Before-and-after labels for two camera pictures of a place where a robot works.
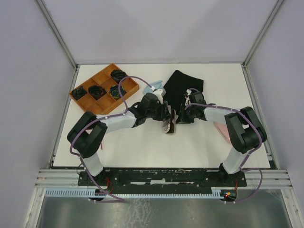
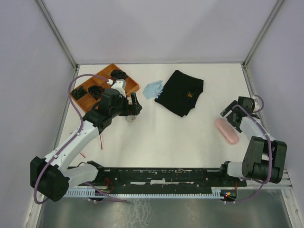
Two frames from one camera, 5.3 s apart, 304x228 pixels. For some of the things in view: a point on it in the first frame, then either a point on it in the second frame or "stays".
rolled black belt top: (118, 75) stays
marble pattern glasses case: (171, 127) -> (130, 118)
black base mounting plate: (162, 179) stays
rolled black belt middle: (97, 91) stays
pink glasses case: (223, 130) stays
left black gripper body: (159, 112) -> (122, 109)
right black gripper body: (187, 115) -> (229, 118)
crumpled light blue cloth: (157, 85) stays
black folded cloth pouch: (176, 86) stays
